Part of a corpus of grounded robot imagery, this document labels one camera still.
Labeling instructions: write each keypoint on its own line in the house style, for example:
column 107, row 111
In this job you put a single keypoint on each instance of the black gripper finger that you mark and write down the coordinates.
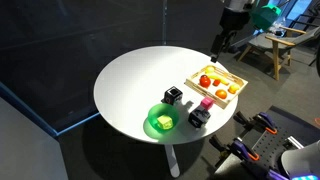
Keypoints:
column 216, row 46
column 228, row 39

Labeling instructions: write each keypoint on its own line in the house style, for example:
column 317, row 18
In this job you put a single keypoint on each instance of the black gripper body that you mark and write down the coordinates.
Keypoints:
column 235, row 20

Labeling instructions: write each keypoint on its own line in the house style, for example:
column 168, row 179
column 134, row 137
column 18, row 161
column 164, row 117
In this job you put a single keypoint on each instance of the pink block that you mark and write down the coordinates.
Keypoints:
column 207, row 103

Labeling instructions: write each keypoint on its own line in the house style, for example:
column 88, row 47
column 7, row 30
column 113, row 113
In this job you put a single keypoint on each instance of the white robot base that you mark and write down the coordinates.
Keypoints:
column 300, row 160

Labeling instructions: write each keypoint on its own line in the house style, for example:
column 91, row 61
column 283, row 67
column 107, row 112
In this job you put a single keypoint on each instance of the green bowl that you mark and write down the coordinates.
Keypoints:
column 156, row 113

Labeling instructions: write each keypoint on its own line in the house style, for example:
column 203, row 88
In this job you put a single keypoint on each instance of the yellow-green block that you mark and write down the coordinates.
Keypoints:
column 165, row 122

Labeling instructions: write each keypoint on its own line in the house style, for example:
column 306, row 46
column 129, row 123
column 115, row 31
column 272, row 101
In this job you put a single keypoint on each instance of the yellow lemon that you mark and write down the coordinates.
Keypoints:
column 210, row 69

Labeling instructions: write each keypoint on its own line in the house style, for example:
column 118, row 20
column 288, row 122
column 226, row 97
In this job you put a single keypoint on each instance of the yellow banana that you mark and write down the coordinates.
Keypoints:
column 220, row 79

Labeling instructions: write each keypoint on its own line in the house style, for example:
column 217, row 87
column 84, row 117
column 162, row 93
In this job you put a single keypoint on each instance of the small red fruit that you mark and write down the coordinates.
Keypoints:
column 216, row 82

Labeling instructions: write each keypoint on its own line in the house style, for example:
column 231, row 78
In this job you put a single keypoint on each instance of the red tomato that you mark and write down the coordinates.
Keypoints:
column 205, row 81

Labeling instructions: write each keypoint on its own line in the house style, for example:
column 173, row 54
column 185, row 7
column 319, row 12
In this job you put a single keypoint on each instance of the yellow-orange round fruit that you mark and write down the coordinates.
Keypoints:
column 234, row 88

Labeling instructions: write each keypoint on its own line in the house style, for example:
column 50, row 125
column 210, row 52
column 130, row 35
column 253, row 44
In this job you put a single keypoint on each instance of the wooden tray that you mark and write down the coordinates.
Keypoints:
column 196, row 87

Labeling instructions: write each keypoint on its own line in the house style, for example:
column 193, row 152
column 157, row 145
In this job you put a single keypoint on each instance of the wooden armchair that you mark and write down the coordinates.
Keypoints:
column 276, row 41

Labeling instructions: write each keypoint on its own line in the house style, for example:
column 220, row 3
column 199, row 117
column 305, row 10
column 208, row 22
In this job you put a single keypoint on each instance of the orange fruit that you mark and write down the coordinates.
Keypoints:
column 221, row 94

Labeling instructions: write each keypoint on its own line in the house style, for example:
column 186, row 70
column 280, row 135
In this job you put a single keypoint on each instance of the cube with black square print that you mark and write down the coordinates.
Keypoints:
column 173, row 95

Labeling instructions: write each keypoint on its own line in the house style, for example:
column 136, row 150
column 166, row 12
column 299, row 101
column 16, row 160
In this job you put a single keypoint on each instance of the cube with zebra print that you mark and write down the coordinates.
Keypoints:
column 199, row 117

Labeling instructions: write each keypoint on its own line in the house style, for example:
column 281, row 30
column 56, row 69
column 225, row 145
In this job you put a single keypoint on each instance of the purple black spring clamp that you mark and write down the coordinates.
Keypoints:
column 265, row 121
column 275, row 175
column 241, row 149

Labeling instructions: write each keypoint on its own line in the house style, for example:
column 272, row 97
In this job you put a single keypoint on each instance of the black perforated mounting board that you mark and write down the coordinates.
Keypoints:
column 293, row 125

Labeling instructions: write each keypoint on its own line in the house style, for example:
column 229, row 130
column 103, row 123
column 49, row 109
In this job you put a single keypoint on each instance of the white table base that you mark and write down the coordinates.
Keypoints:
column 172, row 161

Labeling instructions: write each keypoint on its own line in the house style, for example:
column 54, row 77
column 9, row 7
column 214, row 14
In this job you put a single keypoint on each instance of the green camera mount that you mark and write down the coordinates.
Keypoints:
column 265, row 16

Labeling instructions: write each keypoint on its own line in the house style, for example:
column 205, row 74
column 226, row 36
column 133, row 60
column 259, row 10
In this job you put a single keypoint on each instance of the aluminium rail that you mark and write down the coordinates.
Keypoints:
column 294, row 142

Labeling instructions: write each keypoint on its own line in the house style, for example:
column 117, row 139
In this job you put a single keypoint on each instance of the blue floor rail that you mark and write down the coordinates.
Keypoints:
column 76, row 124

